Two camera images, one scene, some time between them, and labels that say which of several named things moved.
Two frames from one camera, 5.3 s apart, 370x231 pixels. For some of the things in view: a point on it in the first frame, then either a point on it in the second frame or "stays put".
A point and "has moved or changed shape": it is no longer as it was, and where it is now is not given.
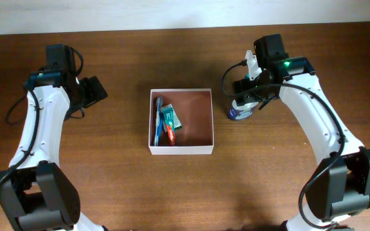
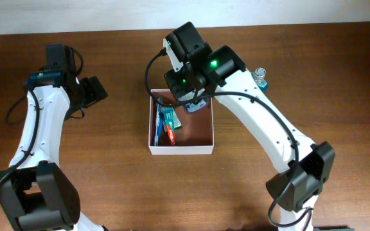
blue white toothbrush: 158,133 stays put
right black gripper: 245,93 to 180,87
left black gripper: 96,90 stays put
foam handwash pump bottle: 237,111 has moved or changed shape
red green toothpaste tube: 168,114 stays put
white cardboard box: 194,110 stays put
